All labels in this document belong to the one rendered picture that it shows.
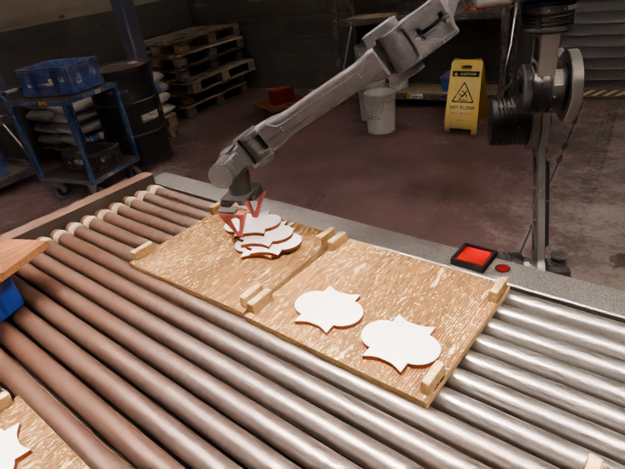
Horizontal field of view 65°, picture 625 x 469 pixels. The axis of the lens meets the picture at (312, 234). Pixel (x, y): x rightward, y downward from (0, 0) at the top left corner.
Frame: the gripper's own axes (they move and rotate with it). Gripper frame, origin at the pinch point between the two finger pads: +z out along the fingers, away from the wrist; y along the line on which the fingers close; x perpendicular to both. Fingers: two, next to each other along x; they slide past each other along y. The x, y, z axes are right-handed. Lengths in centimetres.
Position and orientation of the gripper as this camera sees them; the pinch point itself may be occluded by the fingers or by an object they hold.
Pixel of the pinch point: (246, 223)
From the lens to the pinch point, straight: 125.5
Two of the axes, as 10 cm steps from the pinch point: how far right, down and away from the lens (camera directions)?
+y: 3.1, -5.0, 8.1
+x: -9.5, -0.7, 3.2
